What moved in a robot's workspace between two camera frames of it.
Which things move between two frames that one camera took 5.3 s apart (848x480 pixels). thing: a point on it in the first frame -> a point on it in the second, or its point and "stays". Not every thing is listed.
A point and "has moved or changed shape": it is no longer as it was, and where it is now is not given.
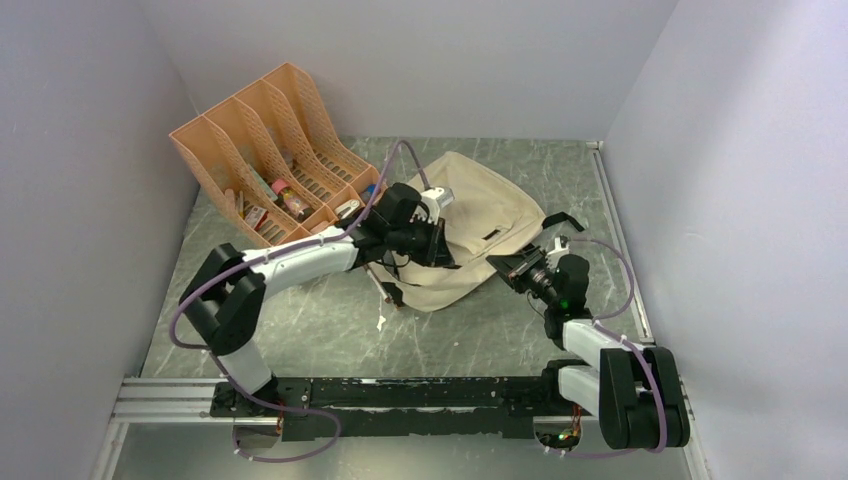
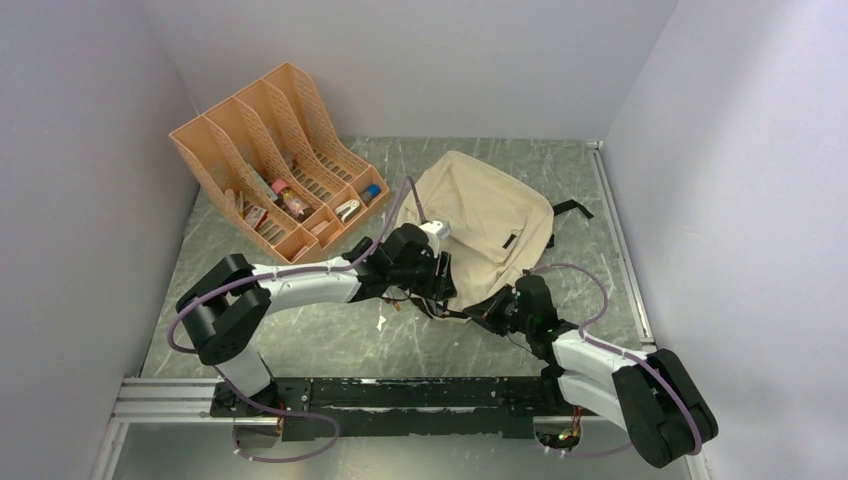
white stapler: x=347 y=208 stays
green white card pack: x=266 y=188 stays
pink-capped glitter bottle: x=292 y=201 stays
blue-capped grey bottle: x=367 y=193 stays
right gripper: x=514 y=268 -> x=488 y=310
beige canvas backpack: x=488 y=214 has moved or changed shape
